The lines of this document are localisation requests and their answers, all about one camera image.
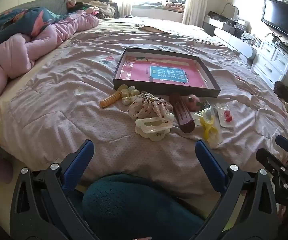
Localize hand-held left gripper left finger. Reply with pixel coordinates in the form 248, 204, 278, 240
9, 139, 102, 240

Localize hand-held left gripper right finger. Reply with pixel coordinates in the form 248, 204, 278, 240
195, 140, 280, 240

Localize yellow rings clear packet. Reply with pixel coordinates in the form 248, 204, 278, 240
193, 105, 222, 148

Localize earring card clear packet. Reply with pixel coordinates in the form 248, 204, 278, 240
215, 102, 235, 128

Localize orange spiral hair tie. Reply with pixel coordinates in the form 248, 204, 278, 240
100, 91, 122, 108

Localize white hair claw clip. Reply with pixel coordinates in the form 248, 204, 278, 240
134, 112, 174, 142

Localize floral fabric scrunchie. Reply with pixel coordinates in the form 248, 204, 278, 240
128, 94, 174, 120

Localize dark shallow cardboard box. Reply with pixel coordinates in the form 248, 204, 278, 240
113, 47, 221, 98

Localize pink printed bedspread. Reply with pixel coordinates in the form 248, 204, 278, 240
0, 17, 288, 198

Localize dark brown fuzzy object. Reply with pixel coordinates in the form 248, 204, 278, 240
274, 81, 288, 108

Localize maroon hair clip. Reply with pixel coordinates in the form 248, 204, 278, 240
169, 93, 195, 133

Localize pink plush hair clip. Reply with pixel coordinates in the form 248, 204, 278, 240
185, 94, 204, 112

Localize person's teal trouser leg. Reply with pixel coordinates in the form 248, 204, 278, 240
82, 174, 204, 240

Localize yellow flower hair clip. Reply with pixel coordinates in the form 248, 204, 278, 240
116, 84, 140, 105

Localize white drawer dresser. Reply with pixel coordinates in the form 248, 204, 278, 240
252, 36, 288, 83

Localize pink picture book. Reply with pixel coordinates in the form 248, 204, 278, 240
120, 55, 207, 88

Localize white bed footboard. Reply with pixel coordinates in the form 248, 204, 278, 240
213, 27, 258, 59

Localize black flat television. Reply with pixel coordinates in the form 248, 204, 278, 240
261, 0, 288, 43

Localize pink quilt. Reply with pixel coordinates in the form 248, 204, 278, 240
0, 12, 99, 103

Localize cluttered vanity desk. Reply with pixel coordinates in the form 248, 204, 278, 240
203, 11, 253, 38

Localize vanity mirror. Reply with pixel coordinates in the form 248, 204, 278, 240
222, 3, 240, 18

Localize teal floral quilt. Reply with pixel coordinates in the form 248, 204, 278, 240
0, 6, 70, 52

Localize pile of clothes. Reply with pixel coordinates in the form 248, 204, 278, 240
67, 0, 119, 19

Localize grey pillow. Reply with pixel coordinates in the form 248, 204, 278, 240
16, 0, 70, 15

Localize clothes on window sill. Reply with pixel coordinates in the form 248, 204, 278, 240
159, 0, 186, 12

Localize cream curtain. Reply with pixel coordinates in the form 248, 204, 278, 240
182, 0, 204, 25

